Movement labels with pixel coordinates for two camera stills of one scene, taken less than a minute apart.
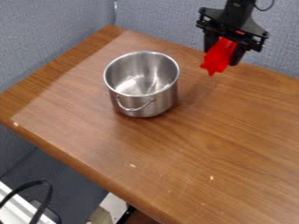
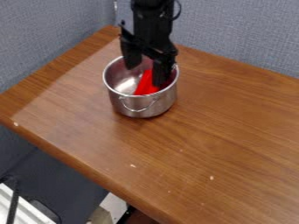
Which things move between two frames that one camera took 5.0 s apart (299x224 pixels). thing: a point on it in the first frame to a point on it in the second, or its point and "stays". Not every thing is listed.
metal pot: (142, 81) stays
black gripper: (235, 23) to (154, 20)
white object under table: (116, 206) stays
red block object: (219, 56) to (144, 86)
